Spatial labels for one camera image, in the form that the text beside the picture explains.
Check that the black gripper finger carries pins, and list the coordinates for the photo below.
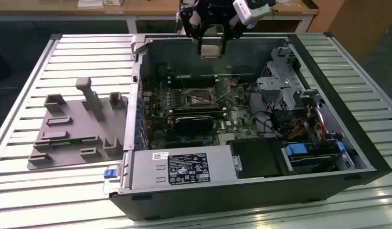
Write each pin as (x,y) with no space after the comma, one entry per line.
(200,45)
(225,45)

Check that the silver CPU plate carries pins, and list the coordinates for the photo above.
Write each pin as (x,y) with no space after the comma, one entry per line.
(210,50)

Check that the CPU socket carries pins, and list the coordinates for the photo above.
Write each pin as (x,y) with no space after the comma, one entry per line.
(198,97)

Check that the metal drive cage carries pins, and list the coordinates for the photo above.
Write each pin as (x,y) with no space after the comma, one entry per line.
(279,95)

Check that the white box with label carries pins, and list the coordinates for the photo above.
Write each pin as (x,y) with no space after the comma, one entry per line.
(113,2)

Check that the black graphics card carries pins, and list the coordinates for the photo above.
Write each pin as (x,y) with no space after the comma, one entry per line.
(194,124)

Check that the green motherboard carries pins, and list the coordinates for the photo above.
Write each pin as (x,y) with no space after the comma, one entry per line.
(237,124)

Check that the plain white box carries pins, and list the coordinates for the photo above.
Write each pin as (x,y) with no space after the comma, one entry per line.
(90,4)

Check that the silver finned heatsink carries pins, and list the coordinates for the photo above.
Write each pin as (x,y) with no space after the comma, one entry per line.
(228,138)

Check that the wooden cabinet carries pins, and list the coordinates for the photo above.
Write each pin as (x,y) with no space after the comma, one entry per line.
(358,23)

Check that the black drive box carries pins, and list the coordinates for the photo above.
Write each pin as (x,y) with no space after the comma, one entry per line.
(260,157)

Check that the hard disk in blue carrier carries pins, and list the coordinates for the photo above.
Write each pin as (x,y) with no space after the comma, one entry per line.
(295,149)

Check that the grey parts rack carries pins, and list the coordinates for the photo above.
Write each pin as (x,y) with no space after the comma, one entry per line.
(74,124)

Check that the wooden desk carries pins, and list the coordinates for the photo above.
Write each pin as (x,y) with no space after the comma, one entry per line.
(39,10)

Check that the grey power supply unit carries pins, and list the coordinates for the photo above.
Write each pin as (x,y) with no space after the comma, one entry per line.
(152,171)

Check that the blue case latch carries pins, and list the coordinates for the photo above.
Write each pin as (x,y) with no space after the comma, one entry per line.
(110,173)

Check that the black open PC case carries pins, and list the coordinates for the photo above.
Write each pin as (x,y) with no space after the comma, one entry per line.
(215,202)

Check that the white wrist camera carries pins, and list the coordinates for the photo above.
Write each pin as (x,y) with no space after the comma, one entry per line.
(247,12)

